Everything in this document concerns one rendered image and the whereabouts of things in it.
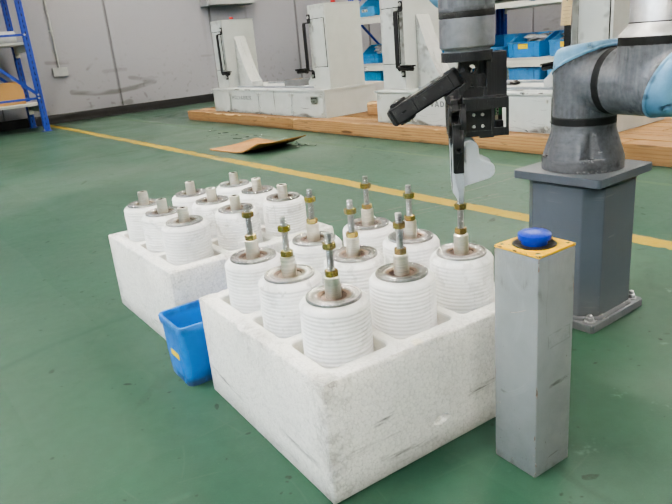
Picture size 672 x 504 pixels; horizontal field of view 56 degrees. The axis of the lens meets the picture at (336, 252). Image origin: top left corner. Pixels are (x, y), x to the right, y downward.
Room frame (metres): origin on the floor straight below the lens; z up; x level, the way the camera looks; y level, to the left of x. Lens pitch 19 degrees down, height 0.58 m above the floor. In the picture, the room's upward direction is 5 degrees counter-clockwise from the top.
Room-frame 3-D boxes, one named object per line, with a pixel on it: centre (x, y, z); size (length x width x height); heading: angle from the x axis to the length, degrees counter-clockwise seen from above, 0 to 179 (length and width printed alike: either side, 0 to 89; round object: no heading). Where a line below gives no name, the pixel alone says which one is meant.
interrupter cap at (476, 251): (0.91, -0.19, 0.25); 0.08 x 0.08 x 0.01
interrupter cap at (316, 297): (0.78, 0.01, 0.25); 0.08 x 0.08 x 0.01
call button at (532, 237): (0.74, -0.25, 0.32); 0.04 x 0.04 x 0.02
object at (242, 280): (0.98, 0.14, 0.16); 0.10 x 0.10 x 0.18
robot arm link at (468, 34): (0.91, -0.21, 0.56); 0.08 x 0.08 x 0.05
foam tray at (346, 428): (0.94, -0.03, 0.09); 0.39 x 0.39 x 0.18; 33
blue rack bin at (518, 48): (6.27, -2.11, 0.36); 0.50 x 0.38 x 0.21; 126
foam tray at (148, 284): (1.41, 0.27, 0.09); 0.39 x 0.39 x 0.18; 34
